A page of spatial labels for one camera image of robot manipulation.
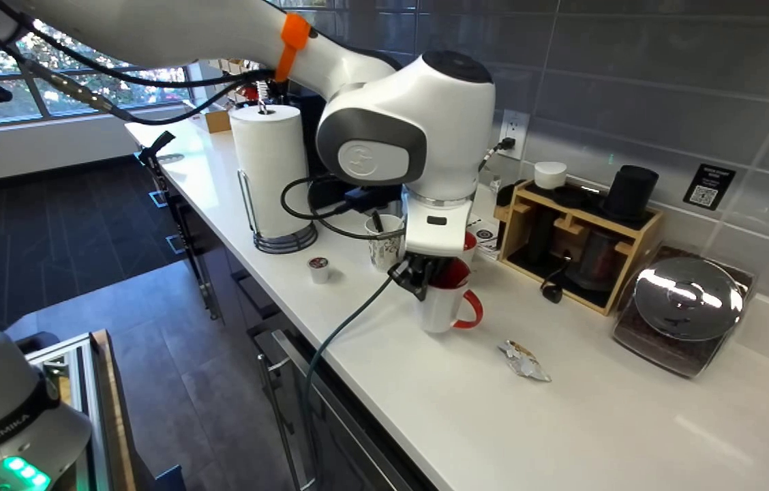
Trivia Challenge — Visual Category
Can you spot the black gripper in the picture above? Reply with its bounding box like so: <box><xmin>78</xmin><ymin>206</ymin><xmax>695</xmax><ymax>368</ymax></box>
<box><xmin>388</xmin><ymin>251</ymin><xmax>476</xmax><ymax>304</ymax></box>

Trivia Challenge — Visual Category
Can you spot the red and white mug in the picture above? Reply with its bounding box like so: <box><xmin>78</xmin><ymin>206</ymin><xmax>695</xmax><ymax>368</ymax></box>
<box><xmin>418</xmin><ymin>259</ymin><xmax>489</xmax><ymax>338</ymax></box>

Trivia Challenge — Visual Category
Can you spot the small coffee pod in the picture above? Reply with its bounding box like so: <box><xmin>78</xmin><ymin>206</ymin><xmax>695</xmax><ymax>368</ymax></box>
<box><xmin>307</xmin><ymin>255</ymin><xmax>335</xmax><ymax>288</ymax></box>

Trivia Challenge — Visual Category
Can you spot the small black hanging object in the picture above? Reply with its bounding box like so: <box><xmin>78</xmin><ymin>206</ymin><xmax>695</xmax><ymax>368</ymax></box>
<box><xmin>538</xmin><ymin>256</ymin><xmax>571</xmax><ymax>305</ymax></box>

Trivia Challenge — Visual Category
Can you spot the crumpled plastic wrapper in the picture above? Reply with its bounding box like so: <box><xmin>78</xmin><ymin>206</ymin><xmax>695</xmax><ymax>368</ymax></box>
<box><xmin>496</xmin><ymin>338</ymin><xmax>556</xmax><ymax>387</ymax></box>

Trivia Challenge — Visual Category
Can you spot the small white cup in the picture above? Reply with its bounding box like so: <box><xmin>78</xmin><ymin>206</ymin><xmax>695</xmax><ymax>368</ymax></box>
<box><xmin>533</xmin><ymin>158</ymin><xmax>571</xmax><ymax>194</ymax></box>

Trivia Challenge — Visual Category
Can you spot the wooden countertop organiser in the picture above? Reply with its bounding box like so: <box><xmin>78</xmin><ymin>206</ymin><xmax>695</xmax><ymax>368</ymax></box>
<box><xmin>493</xmin><ymin>179</ymin><xmax>669</xmax><ymax>319</ymax></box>

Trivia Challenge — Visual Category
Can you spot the dark base cabinet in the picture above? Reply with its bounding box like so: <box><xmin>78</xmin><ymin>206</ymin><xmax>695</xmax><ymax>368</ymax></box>
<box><xmin>153</xmin><ymin>170</ymin><xmax>443</xmax><ymax>491</ymax></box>

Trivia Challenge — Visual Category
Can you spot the white paper towel roll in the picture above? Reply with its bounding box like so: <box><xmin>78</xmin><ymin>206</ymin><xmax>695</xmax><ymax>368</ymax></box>
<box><xmin>230</xmin><ymin>101</ymin><xmax>318</xmax><ymax>244</ymax></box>

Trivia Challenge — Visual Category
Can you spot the round silver kitchen appliance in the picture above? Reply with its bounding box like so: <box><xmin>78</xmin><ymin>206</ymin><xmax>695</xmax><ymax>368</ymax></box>
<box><xmin>612</xmin><ymin>245</ymin><xmax>758</xmax><ymax>382</ymax></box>

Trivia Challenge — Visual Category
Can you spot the small cardboard box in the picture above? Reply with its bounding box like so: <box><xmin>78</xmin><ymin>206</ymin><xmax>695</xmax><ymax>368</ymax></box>
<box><xmin>202</xmin><ymin>104</ymin><xmax>236</xmax><ymax>138</ymax></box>

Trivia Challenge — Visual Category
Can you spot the small black tripod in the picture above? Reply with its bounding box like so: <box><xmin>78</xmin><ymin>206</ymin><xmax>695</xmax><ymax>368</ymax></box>
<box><xmin>132</xmin><ymin>130</ymin><xmax>178</xmax><ymax>173</ymax></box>

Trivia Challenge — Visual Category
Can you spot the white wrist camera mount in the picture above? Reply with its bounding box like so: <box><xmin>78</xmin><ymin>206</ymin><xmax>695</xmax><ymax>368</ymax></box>
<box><xmin>401</xmin><ymin>194</ymin><xmax>477</xmax><ymax>266</ymax></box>

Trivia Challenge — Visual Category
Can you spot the dark green power cable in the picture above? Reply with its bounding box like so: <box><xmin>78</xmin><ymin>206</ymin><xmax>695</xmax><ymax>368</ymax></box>
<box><xmin>296</xmin><ymin>134</ymin><xmax>522</xmax><ymax>491</ymax></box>

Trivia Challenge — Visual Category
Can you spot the white wall power outlet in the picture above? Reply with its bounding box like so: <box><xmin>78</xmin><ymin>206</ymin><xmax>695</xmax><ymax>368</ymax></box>
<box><xmin>493</xmin><ymin>106</ymin><xmax>533</xmax><ymax>162</ymax></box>

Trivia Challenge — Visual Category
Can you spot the black and white wall sign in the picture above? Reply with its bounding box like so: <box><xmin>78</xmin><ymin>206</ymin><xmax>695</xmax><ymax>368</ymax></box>
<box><xmin>682</xmin><ymin>162</ymin><xmax>740</xmax><ymax>213</ymax></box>

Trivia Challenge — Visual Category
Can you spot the aluminium frame cart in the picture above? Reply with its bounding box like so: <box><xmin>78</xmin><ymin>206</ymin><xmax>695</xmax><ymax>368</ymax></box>
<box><xmin>22</xmin><ymin>327</ymin><xmax>146</xmax><ymax>491</ymax></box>

